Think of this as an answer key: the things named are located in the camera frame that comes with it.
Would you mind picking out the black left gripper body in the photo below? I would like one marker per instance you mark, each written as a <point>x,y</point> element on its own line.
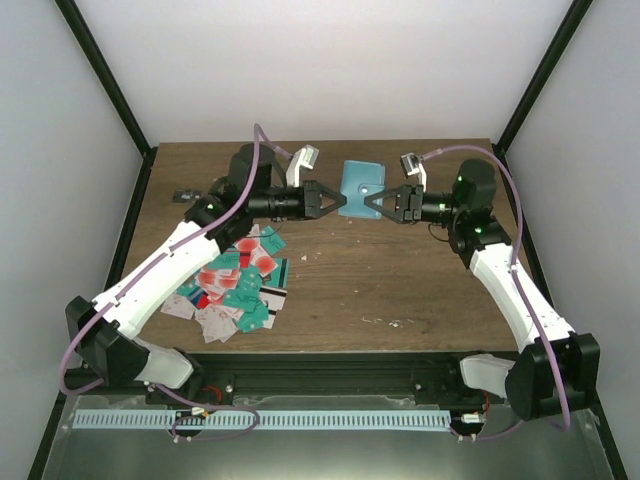
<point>264,206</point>

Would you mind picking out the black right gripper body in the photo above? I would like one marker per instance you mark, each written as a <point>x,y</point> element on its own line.
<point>415,211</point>

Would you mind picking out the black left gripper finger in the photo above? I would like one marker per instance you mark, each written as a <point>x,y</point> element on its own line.
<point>328,206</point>
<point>330,198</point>

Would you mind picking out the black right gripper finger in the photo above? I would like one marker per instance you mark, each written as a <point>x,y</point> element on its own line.
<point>385,212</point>
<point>378,198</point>

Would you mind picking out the blue card holder wallet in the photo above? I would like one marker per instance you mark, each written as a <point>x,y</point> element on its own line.
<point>359,180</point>

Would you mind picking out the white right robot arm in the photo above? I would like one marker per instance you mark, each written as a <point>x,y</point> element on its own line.
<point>556,369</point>

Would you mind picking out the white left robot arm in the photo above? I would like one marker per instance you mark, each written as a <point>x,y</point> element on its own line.
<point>106,329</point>

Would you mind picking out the teal card pile top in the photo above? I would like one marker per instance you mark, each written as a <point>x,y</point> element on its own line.
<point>269,244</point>

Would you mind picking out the teal card pile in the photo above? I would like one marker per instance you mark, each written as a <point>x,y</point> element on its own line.
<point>260,317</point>
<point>269,244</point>

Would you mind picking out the red white circle card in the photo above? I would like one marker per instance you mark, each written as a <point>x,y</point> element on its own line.
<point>263,261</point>

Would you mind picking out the white magnetic stripe card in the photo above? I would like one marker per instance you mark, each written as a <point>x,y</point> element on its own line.
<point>273,298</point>

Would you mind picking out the teal card pile bottom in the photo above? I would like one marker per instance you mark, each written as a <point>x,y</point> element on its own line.
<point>260,317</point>

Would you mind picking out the black VIP card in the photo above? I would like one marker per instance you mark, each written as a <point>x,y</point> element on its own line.
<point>186,195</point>

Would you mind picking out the white floral card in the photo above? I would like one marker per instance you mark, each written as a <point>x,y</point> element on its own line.
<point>216,325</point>

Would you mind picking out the light blue slotted strip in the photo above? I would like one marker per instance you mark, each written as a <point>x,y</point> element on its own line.
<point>279,420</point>

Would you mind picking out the metal front plate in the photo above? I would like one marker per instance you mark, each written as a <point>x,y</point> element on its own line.
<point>504,449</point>

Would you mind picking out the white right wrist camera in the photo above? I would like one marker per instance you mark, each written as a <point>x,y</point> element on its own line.
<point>412,166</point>

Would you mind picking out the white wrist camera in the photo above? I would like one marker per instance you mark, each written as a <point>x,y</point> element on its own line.
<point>303,159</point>
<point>412,166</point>

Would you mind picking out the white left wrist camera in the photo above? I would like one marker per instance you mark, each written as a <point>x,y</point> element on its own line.
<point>303,159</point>

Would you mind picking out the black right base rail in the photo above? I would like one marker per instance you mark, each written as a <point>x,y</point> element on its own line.
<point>528,248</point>

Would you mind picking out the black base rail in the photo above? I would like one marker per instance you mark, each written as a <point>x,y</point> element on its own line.
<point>130,221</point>
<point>528,248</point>

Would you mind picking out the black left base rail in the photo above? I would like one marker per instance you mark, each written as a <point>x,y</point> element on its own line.
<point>130,221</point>

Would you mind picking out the black front mounting rail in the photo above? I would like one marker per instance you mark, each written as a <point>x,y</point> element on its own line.
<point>428,377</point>

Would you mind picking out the black right frame post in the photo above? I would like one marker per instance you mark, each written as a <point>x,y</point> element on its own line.
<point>560,41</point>

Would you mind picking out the black frame post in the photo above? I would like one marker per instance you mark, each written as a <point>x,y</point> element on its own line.
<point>92,52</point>
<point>560,41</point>

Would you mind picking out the black left frame post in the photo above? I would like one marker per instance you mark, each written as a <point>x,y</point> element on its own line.
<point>92,52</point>

